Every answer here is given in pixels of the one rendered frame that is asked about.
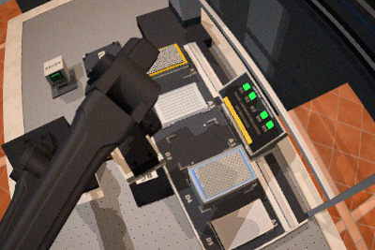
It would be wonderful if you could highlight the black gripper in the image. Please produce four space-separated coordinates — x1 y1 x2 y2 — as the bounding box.
104 110 162 162

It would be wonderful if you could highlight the black rectangular pad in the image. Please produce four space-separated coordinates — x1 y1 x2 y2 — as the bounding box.
129 167 174 207

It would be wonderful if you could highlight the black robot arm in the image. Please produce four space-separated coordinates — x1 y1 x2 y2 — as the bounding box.
0 37 161 250

